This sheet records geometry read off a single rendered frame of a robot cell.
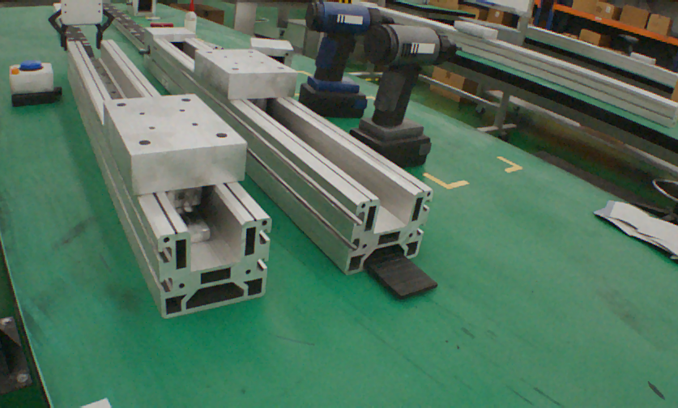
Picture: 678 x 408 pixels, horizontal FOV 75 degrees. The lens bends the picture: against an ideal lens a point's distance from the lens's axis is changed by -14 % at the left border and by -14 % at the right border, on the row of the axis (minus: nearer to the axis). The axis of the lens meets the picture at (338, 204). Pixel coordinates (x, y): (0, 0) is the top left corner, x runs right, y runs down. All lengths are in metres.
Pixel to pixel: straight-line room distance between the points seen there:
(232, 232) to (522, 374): 0.29
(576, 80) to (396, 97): 1.37
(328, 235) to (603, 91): 1.63
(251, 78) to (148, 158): 0.33
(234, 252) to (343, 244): 0.12
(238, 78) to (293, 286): 0.35
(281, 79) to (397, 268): 0.36
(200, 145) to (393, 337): 0.24
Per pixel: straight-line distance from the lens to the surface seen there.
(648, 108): 1.98
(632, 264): 0.75
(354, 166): 0.60
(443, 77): 4.86
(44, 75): 1.00
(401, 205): 0.54
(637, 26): 10.36
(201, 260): 0.44
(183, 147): 0.46
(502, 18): 11.83
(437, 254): 0.59
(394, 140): 0.77
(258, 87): 0.75
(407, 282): 0.52
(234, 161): 0.48
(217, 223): 0.48
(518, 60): 2.17
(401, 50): 0.72
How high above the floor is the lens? 1.08
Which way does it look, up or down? 27 degrees down
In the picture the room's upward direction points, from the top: 10 degrees clockwise
